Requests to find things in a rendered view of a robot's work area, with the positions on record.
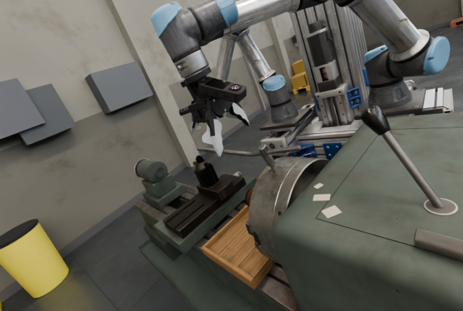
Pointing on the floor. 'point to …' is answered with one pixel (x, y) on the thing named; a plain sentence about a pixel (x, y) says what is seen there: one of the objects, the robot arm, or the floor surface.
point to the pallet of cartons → (300, 79)
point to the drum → (32, 258)
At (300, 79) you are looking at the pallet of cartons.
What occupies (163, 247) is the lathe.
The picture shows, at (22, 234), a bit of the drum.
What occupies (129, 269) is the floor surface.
